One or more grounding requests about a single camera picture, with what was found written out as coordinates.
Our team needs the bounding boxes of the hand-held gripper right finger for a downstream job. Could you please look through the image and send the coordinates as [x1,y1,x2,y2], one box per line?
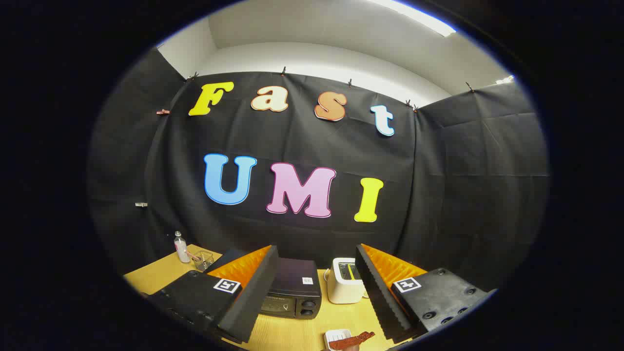
[355,244,490,344]

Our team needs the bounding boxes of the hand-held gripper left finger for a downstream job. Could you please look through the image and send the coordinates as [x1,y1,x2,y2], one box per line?
[146,245,279,344]

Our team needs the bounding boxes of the black toaster oven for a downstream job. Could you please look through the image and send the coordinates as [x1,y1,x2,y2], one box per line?
[211,249,322,320]

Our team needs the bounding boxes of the brown bacon strip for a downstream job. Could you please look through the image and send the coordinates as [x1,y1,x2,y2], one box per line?
[329,331,376,351]

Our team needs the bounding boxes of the white pop-up toaster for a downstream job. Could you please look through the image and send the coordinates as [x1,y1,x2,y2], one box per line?
[326,257,367,305]

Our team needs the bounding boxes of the small white dish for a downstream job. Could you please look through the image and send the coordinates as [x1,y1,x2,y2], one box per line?
[324,329,352,351]

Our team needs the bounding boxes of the clear plastic bottle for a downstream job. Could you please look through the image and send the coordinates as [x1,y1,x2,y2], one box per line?
[174,231,191,264]

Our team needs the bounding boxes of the black backdrop cloth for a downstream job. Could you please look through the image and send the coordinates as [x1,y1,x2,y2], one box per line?
[88,46,551,293]

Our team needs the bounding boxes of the small wire mesh basket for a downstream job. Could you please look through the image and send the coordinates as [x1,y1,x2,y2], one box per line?
[193,250,215,272]

